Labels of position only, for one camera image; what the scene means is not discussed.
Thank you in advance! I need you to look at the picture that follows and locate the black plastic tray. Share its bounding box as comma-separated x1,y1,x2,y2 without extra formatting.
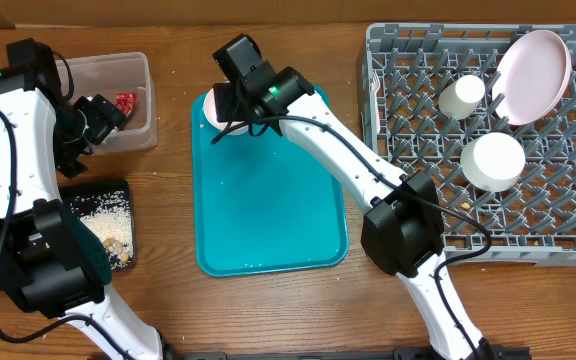
60,179,137,271

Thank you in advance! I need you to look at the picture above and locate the spilled white rice pile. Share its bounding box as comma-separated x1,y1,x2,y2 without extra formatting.
65,190,135,271

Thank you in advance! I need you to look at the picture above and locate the peanut shells pile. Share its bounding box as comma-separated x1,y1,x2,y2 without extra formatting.
102,238,132,268

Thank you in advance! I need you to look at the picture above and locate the grey dishwasher rack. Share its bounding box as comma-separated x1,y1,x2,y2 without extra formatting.
358,23,576,266

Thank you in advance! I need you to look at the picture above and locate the teal serving tray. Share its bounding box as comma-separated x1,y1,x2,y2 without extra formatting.
191,93,349,277

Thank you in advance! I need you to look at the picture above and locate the white plastic fork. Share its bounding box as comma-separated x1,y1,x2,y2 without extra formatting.
370,71,381,134

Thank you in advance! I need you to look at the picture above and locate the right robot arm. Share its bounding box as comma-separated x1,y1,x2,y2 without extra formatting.
213,34,495,359

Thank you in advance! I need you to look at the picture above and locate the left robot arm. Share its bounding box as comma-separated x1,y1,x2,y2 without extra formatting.
0,39,176,360

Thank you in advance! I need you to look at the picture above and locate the white bowl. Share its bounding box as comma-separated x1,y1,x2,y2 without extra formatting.
460,132,526,192

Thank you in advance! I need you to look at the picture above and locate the white round plate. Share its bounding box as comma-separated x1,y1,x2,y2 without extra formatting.
492,30,572,126

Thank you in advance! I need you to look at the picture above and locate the red snack wrapper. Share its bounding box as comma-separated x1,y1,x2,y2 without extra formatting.
115,92,138,117

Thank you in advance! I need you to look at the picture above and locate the white plastic cup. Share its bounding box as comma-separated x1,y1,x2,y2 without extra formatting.
439,75,485,120

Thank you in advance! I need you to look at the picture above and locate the pink bowl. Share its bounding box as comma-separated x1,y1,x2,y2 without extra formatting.
203,88,242,133

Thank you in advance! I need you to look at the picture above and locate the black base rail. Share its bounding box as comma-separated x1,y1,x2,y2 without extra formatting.
177,347,532,360

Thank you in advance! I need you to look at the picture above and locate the clear plastic bin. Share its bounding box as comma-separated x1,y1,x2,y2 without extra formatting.
55,52,158,155

